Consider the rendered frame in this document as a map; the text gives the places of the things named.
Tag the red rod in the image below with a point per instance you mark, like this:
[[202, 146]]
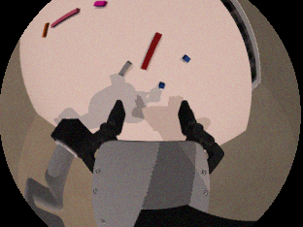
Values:
[[151, 50]]

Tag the grey rod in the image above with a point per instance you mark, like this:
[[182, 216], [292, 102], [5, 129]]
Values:
[[125, 68]]

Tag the orange rod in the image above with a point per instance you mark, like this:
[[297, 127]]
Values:
[[46, 29]]

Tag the pink rod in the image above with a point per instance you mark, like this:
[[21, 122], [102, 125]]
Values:
[[65, 17]]

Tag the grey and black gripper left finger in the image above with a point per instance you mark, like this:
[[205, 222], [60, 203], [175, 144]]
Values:
[[108, 131]]

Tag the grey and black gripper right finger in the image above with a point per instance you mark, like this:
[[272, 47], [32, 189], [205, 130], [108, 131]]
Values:
[[195, 132]]

